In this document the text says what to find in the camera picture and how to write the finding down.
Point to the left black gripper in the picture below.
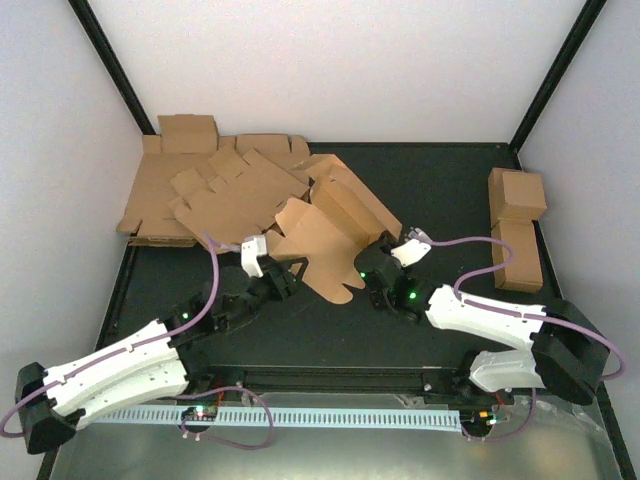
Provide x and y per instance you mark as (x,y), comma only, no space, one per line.
(282,292)

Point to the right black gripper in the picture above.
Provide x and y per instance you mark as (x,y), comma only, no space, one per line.
(385,241)

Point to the cardboard box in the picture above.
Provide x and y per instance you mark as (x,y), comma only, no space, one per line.
(524,272)
(515,195)
(340,219)

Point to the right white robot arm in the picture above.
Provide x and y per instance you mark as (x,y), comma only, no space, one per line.
(552,347)

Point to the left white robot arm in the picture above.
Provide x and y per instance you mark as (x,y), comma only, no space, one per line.
(162,359)

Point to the stack of flat cardboard blanks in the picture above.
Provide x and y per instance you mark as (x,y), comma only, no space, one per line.
(184,141)

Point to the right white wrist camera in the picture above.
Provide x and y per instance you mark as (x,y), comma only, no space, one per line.
(417,245)

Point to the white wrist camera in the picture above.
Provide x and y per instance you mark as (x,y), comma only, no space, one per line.
(252,249)
(417,245)

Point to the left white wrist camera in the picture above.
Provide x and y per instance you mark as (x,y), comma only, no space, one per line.
(252,249)

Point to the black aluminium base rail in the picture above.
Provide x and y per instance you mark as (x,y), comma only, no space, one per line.
(320,377)

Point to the light blue slotted cable duct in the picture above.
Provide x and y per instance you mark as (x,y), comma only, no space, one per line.
(286,417)

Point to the right black frame post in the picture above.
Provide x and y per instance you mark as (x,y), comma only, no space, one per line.
(571,45)

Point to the black frame post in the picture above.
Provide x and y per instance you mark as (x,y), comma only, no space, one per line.
(95,33)
(571,45)

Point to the left black frame post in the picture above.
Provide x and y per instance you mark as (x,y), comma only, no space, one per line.
(95,33)

